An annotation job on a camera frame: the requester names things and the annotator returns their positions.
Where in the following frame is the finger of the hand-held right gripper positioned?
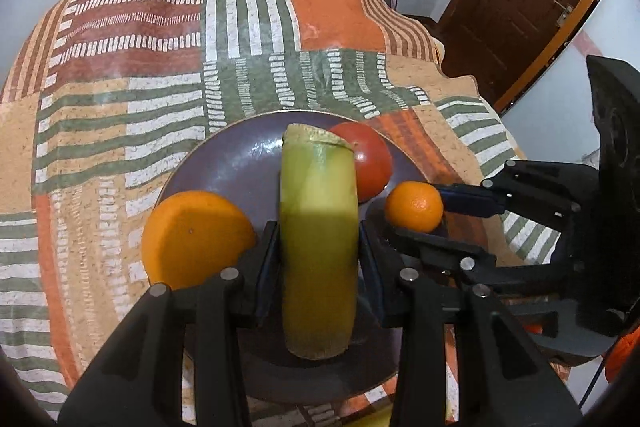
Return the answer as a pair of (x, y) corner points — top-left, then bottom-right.
(365, 202), (572, 297)
(435, 159), (600, 234)

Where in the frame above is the large orange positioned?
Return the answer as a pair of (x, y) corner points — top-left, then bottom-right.
(141, 190), (258, 291)

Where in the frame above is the black cable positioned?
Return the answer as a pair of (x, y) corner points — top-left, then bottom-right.
(579, 354), (607, 409)

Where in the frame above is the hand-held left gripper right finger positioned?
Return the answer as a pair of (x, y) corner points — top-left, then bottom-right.
(357, 218), (584, 427)

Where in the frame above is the orange cloth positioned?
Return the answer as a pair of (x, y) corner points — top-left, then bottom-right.
(602, 322), (640, 384)

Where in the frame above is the striped patchwork blanket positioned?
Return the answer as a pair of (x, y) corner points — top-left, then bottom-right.
(0, 0), (568, 427)

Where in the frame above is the red tomato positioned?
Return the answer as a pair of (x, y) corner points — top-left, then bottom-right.
(327, 122), (394, 202)

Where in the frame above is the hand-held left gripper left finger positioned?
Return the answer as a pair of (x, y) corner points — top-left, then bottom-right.
(57, 221), (281, 427)

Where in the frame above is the small mandarin orange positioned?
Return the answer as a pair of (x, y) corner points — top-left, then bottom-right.
(384, 181), (445, 233)

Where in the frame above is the dark purple plate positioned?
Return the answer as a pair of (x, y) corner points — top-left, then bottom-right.
(156, 109), (489, 406)

